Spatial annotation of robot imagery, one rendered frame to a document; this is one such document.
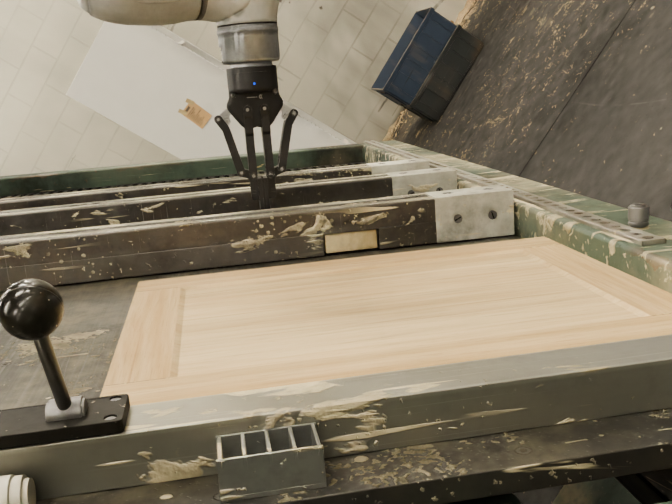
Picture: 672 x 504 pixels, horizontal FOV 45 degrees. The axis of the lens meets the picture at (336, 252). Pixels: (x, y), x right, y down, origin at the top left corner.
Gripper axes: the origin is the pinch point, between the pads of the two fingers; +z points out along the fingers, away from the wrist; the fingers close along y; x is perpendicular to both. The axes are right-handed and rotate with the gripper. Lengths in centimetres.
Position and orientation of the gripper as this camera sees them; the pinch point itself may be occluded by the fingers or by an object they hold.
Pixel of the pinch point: (264, 199)
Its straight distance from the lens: 125.1
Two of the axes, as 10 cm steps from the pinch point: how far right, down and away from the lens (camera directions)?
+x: 1.6, 2.0, -9.7
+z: 0.8, 9.7, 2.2
